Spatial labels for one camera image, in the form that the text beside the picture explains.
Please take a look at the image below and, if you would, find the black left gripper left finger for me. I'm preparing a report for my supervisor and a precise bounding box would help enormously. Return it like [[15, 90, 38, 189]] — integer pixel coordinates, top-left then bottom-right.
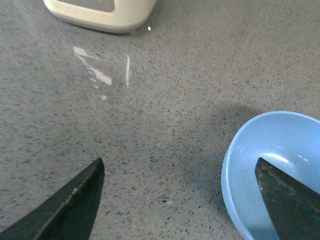
[[0, 157, 105, 240]]

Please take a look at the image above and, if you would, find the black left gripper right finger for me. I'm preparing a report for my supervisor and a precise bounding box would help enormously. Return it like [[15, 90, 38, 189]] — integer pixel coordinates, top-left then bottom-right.
[[255, 158, 320, 240]]

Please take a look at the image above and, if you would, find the blue bowl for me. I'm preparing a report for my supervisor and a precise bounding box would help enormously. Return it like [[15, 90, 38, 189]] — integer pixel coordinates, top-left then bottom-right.
[[221, 111, 320, 240]]

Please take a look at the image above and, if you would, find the cream toaster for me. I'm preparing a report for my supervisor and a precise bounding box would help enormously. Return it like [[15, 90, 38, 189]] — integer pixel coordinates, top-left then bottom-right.
[[43, 0, 156, 34]]

